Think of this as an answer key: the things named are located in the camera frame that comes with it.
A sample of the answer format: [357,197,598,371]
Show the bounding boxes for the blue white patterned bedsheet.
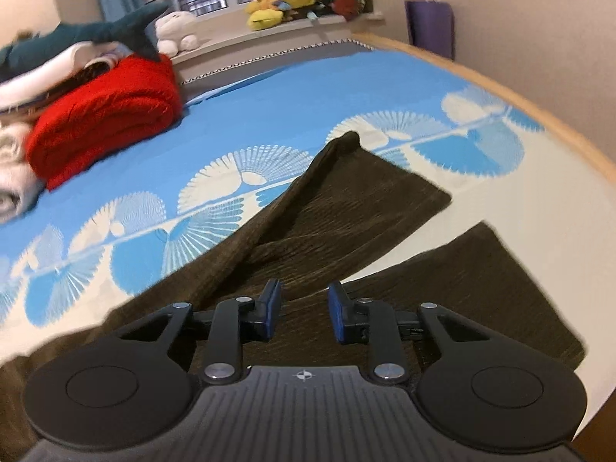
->
[1,51,615,412]

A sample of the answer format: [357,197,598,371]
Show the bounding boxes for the white folded towel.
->
[0,122,44,223]

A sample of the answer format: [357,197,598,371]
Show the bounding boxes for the purple rolled mat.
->
[404,0,455,60]

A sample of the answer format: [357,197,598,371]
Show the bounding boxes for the red knitted blanket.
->
[26,54,183,191]

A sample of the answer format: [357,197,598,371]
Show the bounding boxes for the white folded bedding stack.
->
[1,42,129,110]

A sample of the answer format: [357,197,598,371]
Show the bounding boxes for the blue shark plush toy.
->
[1,2,168,79]

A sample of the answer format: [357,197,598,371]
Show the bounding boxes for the white plush toy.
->
[154,10,201,57]

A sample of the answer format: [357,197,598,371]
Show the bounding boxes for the brown corduroy pants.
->
[1,134,585,461]

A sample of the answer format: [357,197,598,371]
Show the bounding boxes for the grey mattress with trim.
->
[179,38,374,103]

